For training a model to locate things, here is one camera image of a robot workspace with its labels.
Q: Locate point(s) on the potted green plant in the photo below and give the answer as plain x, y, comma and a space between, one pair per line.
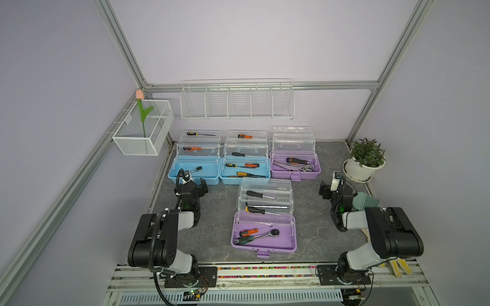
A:
365, 158

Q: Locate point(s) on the black yellow screwdriver front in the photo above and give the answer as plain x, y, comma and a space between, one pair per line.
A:
257, 210

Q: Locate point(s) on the orange screwdriver in left tray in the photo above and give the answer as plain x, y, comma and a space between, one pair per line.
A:
189, 149

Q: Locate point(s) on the black screwdriver in middle tray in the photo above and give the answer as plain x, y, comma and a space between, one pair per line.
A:
238, 154

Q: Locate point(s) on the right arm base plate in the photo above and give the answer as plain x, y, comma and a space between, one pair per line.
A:
329, 275

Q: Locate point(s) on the black yellow screwdriver in lid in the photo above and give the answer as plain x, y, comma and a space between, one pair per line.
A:
198, 134

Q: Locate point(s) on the left blue toolbox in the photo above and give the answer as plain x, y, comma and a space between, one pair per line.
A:
210, 159

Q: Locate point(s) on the green handled ratchet wrench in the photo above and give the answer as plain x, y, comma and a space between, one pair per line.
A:
245, 240

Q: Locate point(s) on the pink artificial tulip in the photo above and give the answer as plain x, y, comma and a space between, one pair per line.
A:
144, 112

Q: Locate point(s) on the orange handled pliers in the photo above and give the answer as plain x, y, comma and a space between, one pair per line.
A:
249, 232

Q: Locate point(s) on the yellow handled screwdriver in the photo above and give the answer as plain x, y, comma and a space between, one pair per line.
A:
245, 174

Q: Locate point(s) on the red handled ratchet wrench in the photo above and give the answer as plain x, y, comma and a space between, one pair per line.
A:
197, 169

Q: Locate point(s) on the black screwdriver in tray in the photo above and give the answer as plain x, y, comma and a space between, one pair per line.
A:
259, 195
238, 154

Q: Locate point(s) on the yellow black orange screwdriver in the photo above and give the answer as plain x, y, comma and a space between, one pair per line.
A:
247, 165

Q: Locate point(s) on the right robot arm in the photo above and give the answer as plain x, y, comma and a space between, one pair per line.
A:
392, 235

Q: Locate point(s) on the yellow work glove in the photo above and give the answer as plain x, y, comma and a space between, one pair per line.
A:
400, 266

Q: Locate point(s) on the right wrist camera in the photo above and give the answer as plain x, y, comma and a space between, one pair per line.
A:
337, 181

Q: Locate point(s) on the middle blue toolbox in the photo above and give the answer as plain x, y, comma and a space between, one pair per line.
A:
258, 146

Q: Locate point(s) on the white mesh wall basket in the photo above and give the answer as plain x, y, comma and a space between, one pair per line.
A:
129, 134

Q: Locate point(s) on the purple toolbox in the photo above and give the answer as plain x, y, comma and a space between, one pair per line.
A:
294, 142
286, 242

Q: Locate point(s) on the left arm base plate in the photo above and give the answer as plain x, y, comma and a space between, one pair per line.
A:
205, 277

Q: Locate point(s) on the black screwdriver in front tray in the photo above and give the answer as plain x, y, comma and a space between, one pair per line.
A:
259, 195

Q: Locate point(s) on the blue toolbox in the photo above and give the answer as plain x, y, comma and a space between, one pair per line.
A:
258, 146
210, 159

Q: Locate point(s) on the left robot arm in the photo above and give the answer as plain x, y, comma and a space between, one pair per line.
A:
154, 244

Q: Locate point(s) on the white wire wall shelf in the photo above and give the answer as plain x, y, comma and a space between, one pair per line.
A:
237, 99

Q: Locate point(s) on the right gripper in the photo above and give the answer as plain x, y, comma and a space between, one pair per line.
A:
325, 191

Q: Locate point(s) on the black orange screwdriver purple box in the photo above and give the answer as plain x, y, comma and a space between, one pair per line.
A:
297, 161

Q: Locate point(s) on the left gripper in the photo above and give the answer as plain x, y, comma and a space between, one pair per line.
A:
201, 189

